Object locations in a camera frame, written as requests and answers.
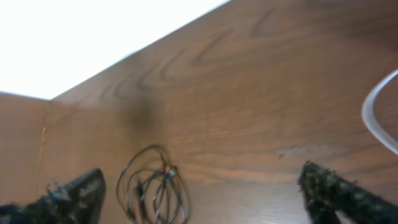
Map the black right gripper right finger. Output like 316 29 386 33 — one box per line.
298 161 397 224

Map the white USB cable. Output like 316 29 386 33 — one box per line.
361 68 398 156

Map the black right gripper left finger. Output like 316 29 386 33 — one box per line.
1 168 106 224

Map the black USB cable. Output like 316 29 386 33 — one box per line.
116 144 191 224

